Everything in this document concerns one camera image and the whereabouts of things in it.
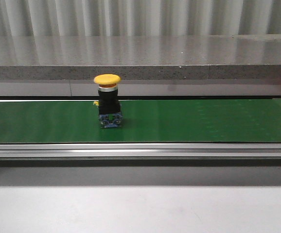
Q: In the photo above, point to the white pleated curtain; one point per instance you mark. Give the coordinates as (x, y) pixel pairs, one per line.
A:
(139, 17)

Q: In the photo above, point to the grey stone counter slab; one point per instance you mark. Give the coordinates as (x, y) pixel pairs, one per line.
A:
(228, 66)

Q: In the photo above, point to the aluminium conveyor front rail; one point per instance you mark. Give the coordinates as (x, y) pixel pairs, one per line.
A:
(141, 154)

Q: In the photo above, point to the green conveyor belt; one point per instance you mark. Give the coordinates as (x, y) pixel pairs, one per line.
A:
(143, 121)

